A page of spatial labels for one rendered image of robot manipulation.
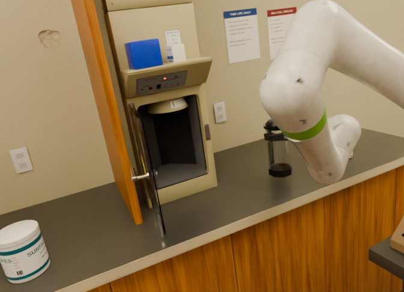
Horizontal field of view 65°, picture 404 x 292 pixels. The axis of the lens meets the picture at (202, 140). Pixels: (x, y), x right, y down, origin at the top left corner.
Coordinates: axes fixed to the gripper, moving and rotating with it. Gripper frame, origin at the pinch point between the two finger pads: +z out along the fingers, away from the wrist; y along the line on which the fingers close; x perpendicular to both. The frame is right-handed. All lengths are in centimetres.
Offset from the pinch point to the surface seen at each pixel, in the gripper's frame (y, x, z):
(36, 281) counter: 99, 23, -2
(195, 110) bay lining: 28.2, -17.9, 14.7
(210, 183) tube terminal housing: 28.0, 15.4, 17.6
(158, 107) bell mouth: 44, -22, 13
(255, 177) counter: 6.9, 18.6, 14.2
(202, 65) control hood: 29.0, -33.1, -4.6
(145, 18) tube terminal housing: 44, -54, 1
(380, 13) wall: -132, -53, 43
